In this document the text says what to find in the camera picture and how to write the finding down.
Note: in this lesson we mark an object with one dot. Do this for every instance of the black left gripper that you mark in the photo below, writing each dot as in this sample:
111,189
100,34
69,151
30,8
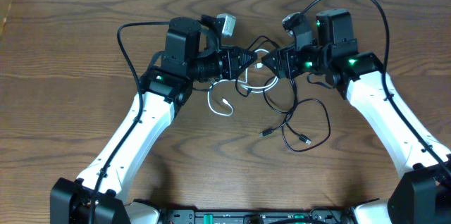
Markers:
235,67

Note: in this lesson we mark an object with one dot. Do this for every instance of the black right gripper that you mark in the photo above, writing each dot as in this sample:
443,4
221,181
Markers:
285,58

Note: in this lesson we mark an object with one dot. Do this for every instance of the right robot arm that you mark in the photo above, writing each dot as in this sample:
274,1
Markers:
423,192

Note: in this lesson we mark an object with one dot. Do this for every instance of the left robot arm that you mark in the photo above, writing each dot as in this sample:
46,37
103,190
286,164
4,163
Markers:
193,52

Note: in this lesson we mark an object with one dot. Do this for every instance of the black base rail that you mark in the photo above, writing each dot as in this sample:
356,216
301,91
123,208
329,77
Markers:
253,217

